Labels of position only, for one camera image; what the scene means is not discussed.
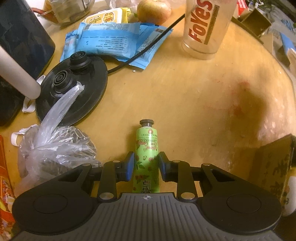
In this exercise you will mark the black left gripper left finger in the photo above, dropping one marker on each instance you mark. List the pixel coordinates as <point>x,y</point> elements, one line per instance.
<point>112,173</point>

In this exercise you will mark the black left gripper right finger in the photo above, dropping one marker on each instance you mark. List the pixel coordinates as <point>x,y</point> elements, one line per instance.
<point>180,173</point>

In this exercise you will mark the green hand cream tube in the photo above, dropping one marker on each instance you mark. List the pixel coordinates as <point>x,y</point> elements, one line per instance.
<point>146,170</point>

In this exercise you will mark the white round disc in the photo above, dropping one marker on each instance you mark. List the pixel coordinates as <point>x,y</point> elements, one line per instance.
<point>289,197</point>

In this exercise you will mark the clear shaker bottle grey lid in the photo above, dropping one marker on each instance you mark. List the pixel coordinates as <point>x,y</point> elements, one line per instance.
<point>206,23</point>

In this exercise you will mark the clear plastic bag of seeds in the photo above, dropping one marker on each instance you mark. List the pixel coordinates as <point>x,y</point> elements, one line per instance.
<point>49,150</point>

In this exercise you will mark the black kettle base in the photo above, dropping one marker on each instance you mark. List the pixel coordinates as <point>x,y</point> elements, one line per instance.
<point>72,89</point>

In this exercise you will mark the orange snack bag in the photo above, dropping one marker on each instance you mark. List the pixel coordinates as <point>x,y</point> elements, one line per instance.
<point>6,198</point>

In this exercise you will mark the blue snack packets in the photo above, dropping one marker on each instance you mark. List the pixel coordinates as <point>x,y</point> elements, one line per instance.
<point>121,41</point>

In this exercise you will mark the yellow snack packet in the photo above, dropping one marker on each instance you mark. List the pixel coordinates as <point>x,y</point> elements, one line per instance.
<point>117,15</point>

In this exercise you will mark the yellow onion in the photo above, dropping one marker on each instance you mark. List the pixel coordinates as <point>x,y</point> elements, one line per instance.
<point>155,12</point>

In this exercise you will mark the black air fryer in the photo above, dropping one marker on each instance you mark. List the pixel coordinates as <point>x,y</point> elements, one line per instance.
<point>27,42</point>

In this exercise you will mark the glass bowl with items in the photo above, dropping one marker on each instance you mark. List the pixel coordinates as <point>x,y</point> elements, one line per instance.
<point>64,12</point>

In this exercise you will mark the grey air fryer handle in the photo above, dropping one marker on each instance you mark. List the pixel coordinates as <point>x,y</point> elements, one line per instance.
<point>15,75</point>

